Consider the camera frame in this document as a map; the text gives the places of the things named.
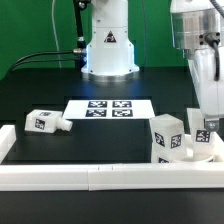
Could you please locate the black cable pair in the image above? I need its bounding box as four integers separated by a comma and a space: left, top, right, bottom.
9, 49, 84, 72

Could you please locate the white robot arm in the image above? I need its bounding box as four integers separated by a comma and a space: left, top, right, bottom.
81, 0, 224, 132

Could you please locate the black camera stand pole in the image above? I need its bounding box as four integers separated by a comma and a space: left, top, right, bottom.
72, 0, 90, 70

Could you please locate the white fence rail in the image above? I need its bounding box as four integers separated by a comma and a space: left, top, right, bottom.
0, 162, 224, 191
0, 125, 16, 164

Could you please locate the white front fence rail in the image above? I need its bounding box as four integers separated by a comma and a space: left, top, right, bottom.
0, 162, 224, 191

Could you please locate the white round stool seat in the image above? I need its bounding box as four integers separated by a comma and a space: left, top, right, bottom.
151, 133, 224, 163

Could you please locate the grey thin cable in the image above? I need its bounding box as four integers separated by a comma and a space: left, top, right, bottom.
50, 0, 63, 69

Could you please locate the white left fence rail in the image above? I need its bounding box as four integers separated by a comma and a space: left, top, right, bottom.
0, 125, 16, 164

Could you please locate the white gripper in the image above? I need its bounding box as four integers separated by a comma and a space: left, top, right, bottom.
188, 48, 224, 132

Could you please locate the white marker sheet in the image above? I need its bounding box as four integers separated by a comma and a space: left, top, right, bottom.
63, 100, 155, 120

